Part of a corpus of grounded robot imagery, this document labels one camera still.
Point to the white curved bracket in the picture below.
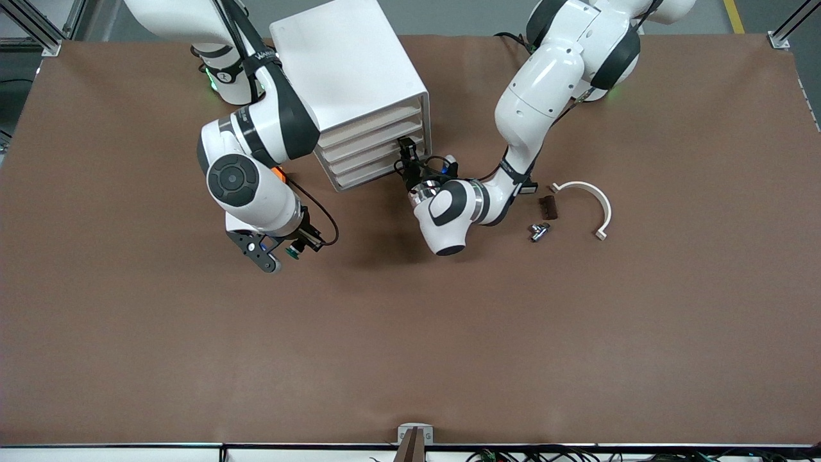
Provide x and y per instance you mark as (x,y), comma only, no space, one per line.
(606,208)

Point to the white drawer cabinet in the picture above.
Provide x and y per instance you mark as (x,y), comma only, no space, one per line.
(346,64)

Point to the brown terminal block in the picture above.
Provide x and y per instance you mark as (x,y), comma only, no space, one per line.
(550,208)

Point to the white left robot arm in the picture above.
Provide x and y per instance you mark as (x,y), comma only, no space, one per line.
(545,83)

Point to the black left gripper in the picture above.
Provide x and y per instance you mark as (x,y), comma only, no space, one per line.
(413,174)

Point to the green push button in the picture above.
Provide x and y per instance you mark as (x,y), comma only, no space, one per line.
(293,255)

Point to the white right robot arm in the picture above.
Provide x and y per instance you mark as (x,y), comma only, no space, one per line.
(256,205)

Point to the white table edge rail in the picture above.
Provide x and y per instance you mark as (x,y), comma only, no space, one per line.
(128,454)

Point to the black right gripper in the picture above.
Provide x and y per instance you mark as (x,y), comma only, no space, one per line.
(308,233)

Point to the aluminium frame post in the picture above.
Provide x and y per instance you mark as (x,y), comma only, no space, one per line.
(51,47)
(778,40)

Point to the silver key switch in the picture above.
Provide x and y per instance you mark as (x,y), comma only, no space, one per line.
(539,231)

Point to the black button with white cap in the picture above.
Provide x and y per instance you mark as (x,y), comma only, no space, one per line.
(530,188)

